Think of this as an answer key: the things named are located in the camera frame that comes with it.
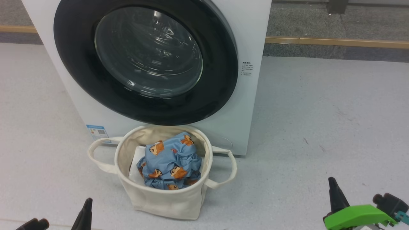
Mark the white front-load washing machine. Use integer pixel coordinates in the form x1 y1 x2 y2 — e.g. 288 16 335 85
21 0 272 156

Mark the small printed warning label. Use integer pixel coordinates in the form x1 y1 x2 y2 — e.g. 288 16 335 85
241 62 254 77

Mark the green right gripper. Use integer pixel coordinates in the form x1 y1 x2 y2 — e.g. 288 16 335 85
323 177 398 230

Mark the dark furniture leg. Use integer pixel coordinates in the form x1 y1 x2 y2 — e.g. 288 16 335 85
327 0 349 14

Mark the white cloth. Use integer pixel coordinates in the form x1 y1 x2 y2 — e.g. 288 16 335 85
128 146 147 186

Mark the black round glass washer door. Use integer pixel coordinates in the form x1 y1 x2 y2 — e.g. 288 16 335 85
53 0 238 126

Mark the blue bear-print garment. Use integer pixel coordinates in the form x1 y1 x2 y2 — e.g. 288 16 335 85
136 132 203 190

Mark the cream canvas laundry basket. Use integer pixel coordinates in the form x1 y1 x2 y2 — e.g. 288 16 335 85
87 125 237 221

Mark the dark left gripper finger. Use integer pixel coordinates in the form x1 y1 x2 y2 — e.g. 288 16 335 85
71 198 93 230

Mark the teal cable connector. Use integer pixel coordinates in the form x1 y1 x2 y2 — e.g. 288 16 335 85
395 211 409 225

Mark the blue energy label sticker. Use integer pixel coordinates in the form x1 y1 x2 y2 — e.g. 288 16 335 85
86 125 112 143

